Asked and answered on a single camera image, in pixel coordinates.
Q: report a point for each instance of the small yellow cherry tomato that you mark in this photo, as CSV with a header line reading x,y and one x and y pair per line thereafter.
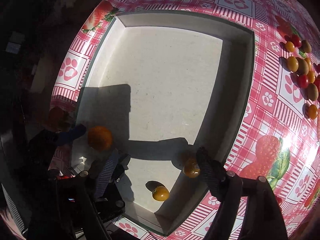
x,y
289,46

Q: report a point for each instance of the red cherry tomato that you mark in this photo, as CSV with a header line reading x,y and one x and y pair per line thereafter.
x,y
295,39
302,81

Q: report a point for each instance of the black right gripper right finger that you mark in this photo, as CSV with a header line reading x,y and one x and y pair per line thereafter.
x,y
222,184

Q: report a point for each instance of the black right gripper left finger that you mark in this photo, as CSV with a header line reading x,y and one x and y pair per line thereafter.
x,y
112,171

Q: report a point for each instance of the dark yellow cherry tomato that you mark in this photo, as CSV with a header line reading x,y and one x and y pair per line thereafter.
x,y
191,168

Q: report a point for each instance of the white rectangular tray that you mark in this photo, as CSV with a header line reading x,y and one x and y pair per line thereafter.
x,y
166,83

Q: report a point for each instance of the brown kiwi berry middle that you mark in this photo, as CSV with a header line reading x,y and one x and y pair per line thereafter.
x,y
303,67

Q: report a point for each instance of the orange mandarin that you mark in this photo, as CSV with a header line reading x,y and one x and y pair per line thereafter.
x,y
99,138

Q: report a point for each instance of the red cherry tomato upper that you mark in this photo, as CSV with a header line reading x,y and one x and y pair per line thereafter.
x,y
295,39

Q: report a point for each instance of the yellow tomato in tray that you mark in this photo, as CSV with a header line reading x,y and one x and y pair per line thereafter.
x,y
160,194

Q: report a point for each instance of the brown kiwi berry top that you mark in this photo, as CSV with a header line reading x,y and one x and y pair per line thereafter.
x,y
306,47

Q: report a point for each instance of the orange cherry tomato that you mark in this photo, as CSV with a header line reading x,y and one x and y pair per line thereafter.
x,y
308,61
311,76

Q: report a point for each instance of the orange cherry tomato upper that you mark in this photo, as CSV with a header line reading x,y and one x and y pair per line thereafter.
x,y
308,61

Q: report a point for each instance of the pink checkered tablecloth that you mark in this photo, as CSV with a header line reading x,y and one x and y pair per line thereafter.
x,y
275,112

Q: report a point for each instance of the brown kiwi berry large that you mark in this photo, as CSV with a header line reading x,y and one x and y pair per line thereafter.
x,y
312,92

